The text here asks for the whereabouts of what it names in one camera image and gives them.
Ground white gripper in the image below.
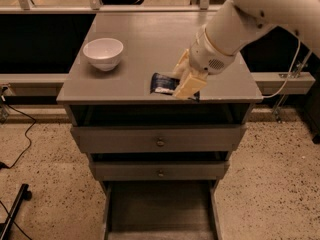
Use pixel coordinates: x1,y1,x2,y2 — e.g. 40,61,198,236
173,26,235,99

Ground blue rxbar blueberry wrapper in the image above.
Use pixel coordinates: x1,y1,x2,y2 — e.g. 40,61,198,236
150,73,200,101

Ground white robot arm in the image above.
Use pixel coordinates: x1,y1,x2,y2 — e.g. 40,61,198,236
173,0,320,99

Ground grey top drawer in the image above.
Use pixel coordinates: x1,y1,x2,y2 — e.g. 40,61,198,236
71,125,246,153

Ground grey wooden drawer cabinet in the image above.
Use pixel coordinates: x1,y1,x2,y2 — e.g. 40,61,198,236
56,11,264,240

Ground grey middle drawer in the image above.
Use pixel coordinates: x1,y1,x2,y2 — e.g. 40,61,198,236
89,161,229,181

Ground grey open bottom drawer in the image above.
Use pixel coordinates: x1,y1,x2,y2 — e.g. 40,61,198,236
102,180,223,240

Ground white ceramic bowl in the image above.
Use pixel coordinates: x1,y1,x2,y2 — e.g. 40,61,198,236
83,38,124,71

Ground black stand leg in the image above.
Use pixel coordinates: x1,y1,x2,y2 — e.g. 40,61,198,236
0,184,32,240

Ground metal railing frame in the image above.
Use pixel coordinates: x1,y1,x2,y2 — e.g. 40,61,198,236
0,0,234,16

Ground white cable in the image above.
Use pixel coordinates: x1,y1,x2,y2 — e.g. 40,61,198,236
262,38,302,100

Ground black floor cable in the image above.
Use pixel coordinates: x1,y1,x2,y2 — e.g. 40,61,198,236
0,93,38,170

